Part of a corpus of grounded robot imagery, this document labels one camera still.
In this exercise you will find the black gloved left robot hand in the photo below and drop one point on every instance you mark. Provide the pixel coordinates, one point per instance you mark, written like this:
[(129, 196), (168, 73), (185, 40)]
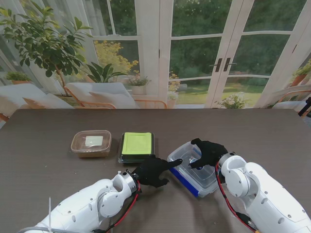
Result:
[(153, 171)]

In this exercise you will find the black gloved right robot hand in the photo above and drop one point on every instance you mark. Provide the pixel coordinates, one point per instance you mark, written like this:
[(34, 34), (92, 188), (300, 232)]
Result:
[(209, 153)]

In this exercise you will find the clear plastic lid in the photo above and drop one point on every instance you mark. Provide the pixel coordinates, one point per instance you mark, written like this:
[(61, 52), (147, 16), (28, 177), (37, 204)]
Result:
[(187, 155)]

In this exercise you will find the black plastic tray container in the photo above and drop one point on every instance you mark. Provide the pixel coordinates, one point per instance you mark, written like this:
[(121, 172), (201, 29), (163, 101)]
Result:
[(131, 160)]

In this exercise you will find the clear container with blue clips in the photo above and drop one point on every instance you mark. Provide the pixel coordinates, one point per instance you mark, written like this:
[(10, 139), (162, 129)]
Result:
[(194, 179)]

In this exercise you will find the clear lid with green sticker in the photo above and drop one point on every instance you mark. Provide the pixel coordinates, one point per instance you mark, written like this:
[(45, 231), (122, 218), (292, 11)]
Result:
[(137, 143)]

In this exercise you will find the clear lid with white label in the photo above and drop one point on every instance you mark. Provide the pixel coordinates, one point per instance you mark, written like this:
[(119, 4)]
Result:
[(92, 140)]

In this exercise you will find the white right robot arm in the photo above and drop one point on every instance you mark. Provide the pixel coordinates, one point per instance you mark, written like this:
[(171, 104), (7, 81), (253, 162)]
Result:
[(262, 194)]

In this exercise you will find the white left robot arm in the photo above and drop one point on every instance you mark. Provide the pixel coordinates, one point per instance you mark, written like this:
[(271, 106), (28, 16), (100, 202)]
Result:
[(92, 206)]

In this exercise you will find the brown kraft paper container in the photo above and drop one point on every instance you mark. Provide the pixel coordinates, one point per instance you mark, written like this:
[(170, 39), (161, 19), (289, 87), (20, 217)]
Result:
[(92, 154)]

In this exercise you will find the printed sunroom backdrop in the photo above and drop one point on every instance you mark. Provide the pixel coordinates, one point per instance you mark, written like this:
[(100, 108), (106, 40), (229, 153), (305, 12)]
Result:
[(194, 48)]

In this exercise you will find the black tripod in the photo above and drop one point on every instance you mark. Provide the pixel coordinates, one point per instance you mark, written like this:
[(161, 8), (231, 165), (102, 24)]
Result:
[(306, 106)]

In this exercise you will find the white zip tie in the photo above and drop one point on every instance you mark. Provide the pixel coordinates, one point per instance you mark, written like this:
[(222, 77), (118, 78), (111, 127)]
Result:
[(49, 213)]

